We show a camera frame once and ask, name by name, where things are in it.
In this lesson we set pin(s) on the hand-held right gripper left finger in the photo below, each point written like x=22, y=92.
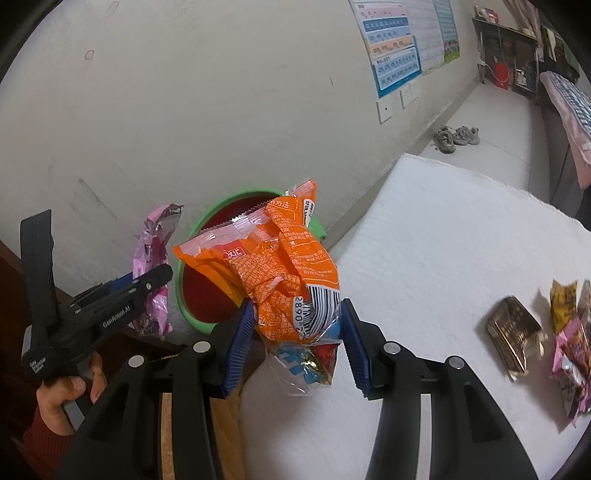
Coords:
x=238, y=350

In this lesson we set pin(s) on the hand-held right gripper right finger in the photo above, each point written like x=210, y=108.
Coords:
x=355, y=350

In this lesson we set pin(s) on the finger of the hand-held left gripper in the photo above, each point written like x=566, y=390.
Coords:
x=154, y=277
x=115, y=284

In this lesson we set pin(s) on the pink foil wrapper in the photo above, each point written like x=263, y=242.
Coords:
x=154, y=240

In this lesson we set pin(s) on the red waste bin green rim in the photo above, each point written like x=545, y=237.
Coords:
x=203, y=300

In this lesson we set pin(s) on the blue white clear packet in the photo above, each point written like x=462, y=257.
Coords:
x=295, y=369

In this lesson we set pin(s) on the orange snack packet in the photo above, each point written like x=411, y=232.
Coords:
x=277, y=263

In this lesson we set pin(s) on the brown gold wrapper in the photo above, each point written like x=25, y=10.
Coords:
x=512, y=332

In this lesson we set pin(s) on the yellow wrapper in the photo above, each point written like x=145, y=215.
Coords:
x=563, y=302

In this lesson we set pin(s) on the pink printed wrapper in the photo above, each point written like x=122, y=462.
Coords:
x=572, y=364

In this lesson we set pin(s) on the person's left forearm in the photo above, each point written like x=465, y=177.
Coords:
x=41, y=450

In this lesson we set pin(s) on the person's left hand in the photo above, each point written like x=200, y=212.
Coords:
x=62, y=392

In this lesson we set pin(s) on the grey sneaker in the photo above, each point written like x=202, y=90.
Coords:
x=466, y=135
x=445, y=140

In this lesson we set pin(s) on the silver foil wrapper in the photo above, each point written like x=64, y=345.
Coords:
x=585, y=300

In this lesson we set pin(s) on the red bucket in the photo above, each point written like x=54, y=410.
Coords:
x=500, y=75

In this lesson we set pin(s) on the bed with plaid blanket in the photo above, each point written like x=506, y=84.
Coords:
x=565, y=92

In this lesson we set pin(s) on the dark shelf with clutter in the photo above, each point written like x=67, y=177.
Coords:
x=521, y=60

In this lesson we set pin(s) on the hanging clothes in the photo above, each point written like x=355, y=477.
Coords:
x=556, y=50

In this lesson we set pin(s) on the pink curtain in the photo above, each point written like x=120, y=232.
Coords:
x=517, y=11

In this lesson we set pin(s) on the white wall socket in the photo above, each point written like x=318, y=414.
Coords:
x=384, y=112
x=415, y=91
x=405, y=98

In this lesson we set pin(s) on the blue chart wall poster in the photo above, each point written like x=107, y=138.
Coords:
x=388, y=46

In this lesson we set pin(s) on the white chart wall poster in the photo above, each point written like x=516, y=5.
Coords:
x=425, y=32

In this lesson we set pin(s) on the green bordered wall poster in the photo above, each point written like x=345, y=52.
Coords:
x=447, y=32

